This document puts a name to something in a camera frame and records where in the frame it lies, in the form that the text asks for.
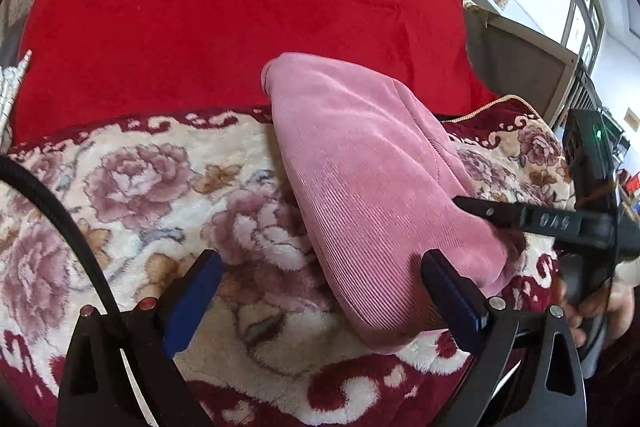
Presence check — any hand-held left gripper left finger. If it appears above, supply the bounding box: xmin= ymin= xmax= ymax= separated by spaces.
xmin=56 ymin=250 xmax=224 ymax=427

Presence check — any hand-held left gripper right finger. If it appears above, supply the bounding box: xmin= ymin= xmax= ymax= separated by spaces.
xmin=421 ymin=251 xmax=587 ymax=427

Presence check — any white black patterned cloth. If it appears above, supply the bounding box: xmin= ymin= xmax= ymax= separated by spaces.
xmin=0 ymin=49 xmax=34 ymax=154

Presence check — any pink zip jacket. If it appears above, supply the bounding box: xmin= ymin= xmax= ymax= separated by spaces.
xmin=262 ymin=52 xmax=527 ymax=356

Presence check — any person's right hand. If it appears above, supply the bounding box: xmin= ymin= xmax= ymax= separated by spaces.
xmin=559 ymin=274 xmax=640 ymax=349

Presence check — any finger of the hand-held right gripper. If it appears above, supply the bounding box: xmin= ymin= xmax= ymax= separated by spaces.
xmin=452 ymin=195 xmax=524 ymax=231

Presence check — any dark brown sofa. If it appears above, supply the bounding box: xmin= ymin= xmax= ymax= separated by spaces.
xmin=462 ymin=4 xmax=582 ymax=130

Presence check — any floral plush blanket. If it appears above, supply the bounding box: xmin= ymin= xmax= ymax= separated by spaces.
xmin=0 ymin=94 xmax=577 ymax=427

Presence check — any black cable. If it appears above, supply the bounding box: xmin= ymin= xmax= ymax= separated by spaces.
xmin=0 ymin=156 xmax=127 ymax=325

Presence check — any red sofa cover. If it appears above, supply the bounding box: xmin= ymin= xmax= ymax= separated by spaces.
xmin=10 ymin=0 xmax=502 ymax=144

